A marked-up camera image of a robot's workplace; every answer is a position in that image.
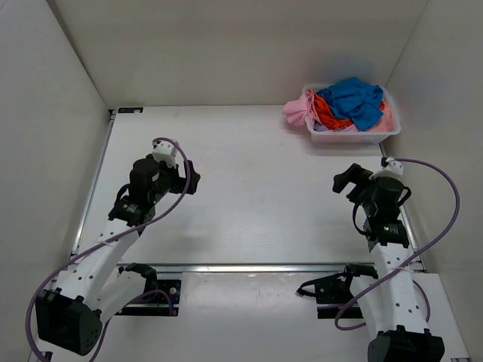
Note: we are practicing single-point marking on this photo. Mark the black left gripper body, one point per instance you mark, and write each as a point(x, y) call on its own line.
point(170, 180)

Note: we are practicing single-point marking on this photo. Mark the black label sticker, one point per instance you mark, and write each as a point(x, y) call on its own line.
point(130, 110)

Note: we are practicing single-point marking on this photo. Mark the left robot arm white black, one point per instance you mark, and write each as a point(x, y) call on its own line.
point(73, 315)

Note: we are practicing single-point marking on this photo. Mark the white plastic laundry basket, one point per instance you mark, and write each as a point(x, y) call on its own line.
point(356, 137)

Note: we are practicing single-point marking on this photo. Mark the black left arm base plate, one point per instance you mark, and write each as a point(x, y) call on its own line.
point(160, 297)

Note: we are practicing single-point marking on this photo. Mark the light pink t shirt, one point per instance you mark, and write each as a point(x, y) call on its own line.
point(385, 124)

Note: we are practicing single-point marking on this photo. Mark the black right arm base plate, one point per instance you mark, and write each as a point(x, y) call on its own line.
point(332, 292)

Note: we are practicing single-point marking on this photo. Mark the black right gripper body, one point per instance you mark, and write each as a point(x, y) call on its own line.
point(361, 193)

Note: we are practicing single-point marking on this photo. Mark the blue t shirt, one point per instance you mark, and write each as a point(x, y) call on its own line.
point(356, 101)

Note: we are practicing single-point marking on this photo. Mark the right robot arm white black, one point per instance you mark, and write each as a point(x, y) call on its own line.
point(387, 295)

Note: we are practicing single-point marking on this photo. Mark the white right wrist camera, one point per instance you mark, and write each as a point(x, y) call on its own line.
point(390, 167)

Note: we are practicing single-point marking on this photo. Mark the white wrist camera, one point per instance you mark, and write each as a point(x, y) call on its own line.
point(390, 167)
point(164, 152)

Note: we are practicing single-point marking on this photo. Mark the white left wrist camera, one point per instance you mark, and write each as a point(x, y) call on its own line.
point(164, 152)

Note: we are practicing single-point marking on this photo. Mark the lavender t shirt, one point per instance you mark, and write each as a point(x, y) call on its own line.
point(322, 128)

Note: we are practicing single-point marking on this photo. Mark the orange t shirt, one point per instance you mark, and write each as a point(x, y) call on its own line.
point(328, 118)

